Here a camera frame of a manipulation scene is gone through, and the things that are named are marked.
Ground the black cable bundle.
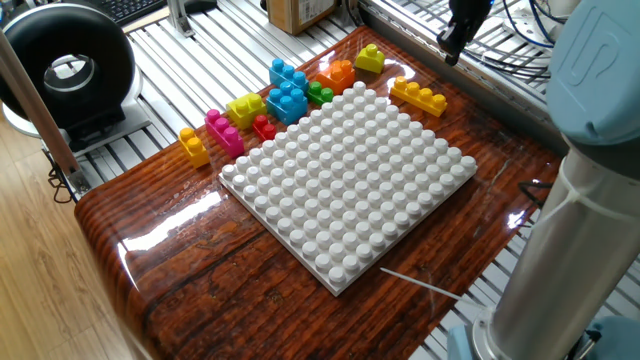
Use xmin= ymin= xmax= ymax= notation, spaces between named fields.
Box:
xmin=462 ymin=0 xmax=557 ymax=85

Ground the white zip tie on tube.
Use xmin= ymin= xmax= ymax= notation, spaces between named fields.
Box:
xmin=519 ymin=154 xmax=640 ymax=236

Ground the slanted aluminium profile post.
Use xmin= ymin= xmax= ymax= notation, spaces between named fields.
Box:
xmin=0 ymin=29 xmax=92 ymax=195

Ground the blue three-stud long block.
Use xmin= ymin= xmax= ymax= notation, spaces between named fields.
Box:
xmin=268 ymin=58 xmax=310 ymax=91

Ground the blue four-stud square block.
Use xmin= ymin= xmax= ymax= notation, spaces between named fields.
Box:
xmin=265 ymin=80 xmax=309 ymax=126

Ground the green two-stud block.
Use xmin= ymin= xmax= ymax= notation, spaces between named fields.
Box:
xmin=306 ymin=81 xmax=335 ymax=107

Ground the red two-stud block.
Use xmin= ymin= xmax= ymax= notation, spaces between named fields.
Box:
xmin=251 ymin=114 xmax=278 ymax=142

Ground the lime curved two-stud block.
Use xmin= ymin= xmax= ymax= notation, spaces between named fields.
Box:
xmin=225 ymin=92 xmax=269 ymax=131

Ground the pink three-stud block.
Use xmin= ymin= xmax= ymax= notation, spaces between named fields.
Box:
xmin=204 ymin=108 xmax=246 ymax=159

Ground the lime single-stud small block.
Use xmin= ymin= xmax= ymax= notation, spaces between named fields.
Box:
xmin=354 ymin=43 xmax=387 ymax=75

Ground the white studded baseplate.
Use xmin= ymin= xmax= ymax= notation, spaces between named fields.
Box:
xmin=218 ymin=80 xmax=479 ymax=297

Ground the black keyboard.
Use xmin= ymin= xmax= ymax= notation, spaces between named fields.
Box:
xmin=89 ymin=0 xmax=169 ymax=26

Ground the yellow four-stud long block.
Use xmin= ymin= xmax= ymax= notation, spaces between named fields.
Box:
xmin=389 ymin=75 xmax=449 ymax=118

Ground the glossy wood-grain board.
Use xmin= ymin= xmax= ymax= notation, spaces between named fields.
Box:
xmin=73 ymin=25 xmax=564 ymax=360

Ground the black ring-shaped device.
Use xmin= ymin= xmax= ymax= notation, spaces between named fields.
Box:
xmin=0 ymin=3 xmax=152 ymax=152

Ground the yellow two-stud block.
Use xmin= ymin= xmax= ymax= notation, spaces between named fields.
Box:
xmin=178 ymin=126 xmax=212 ymax=170

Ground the labelled cardboard box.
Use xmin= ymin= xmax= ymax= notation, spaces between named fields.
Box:
xmin=266 ymin=0 xmax=337 ymax=36

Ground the upright aluminium bracket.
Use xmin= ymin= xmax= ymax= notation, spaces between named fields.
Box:
xmin=166 ymin=0 xmax=195 ymax=39

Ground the black cable with connector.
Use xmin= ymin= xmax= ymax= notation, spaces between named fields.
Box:
xmin=517 ymin=178 xmax=554 ymax=209

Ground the thin black looped cable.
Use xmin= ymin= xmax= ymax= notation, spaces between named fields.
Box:
xmin=46 ymin=149 xmax=75 ymax=205

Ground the white round device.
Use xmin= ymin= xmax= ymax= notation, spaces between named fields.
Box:
xmin=502 ymin=0 xmax=557 ymax=49

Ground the orange four-stud block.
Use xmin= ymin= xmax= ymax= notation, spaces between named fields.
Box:
xmin=315 ymin=59 xmax=357 ymax=96

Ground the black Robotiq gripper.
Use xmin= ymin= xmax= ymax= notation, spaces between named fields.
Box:
xmin=437 ymin=0 xmax=494 ymax=67

